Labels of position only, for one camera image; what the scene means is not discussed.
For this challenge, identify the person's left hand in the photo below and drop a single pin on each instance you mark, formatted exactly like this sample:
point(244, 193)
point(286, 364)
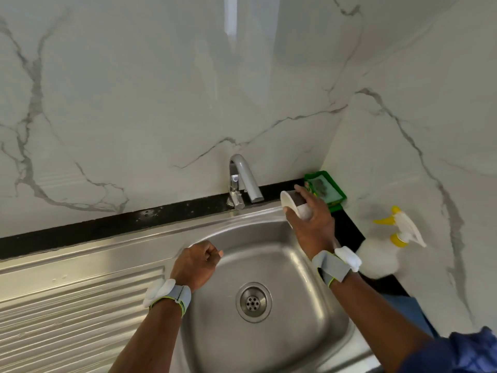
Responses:
point(194, 266)

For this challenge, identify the person's right hand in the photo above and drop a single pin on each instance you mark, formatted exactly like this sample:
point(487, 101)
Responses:
point(314, 225)

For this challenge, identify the white bowl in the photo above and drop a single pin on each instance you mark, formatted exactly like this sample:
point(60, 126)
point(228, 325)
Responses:
point(289, 202)

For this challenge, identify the white yellow spray bottle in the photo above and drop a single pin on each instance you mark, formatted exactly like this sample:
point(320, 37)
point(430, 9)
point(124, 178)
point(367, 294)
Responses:
point(377, 256)

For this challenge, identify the chrome faucet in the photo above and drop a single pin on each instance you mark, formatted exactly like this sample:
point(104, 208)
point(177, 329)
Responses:
point(245, 178)

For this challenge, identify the stainless steel sink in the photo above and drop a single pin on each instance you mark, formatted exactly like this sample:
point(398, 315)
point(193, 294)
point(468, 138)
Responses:
point(78, 307)

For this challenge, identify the person's right forearm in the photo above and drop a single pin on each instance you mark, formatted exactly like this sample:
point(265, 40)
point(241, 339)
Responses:
point(380, 318)

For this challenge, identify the person's left forearm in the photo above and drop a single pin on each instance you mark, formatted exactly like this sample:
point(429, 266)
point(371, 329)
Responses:
point(151, 342)

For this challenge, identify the green soap tray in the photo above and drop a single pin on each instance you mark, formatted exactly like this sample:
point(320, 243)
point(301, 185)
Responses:
point(326, 190)

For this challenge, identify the white left wrist tracker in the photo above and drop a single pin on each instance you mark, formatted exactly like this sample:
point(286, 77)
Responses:
point(167, 295)

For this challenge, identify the metal drain strainer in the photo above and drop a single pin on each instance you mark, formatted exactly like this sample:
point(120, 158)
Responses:
point(254, 302)

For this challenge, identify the blue cloth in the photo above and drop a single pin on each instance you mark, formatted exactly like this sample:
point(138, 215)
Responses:
point(411, 310)

